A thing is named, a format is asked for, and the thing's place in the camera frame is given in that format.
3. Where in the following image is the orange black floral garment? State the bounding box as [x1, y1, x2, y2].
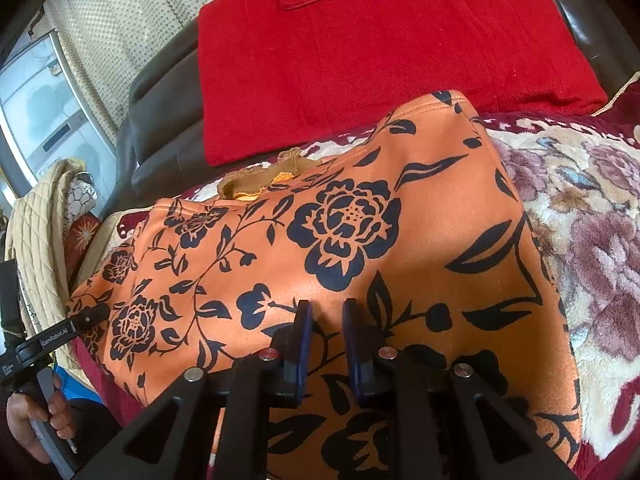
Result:
[67, 91, 582, 479]

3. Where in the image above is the beige quilted cloth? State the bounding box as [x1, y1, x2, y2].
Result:
[3, 156, 101, 391]

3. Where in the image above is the dark leather sofa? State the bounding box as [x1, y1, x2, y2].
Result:
[102, 0, 639, 217]

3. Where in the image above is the beige dotted curtain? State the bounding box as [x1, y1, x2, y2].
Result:
[32, 0, 212, 143]

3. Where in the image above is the red folded blanket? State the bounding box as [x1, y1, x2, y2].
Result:
[198, 0, 608, 166]

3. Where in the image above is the patterned cushion beside sofa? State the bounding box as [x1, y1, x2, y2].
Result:
[63, 171, 101, 284]

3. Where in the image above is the white glass cabinet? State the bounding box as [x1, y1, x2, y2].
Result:
[1, 30, 116, 200]

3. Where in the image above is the blue yellow plastic toy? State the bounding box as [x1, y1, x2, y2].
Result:
[53, 364, 102, 404]

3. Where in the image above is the person's left hand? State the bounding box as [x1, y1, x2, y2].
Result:
[6, 374, 76, 464]

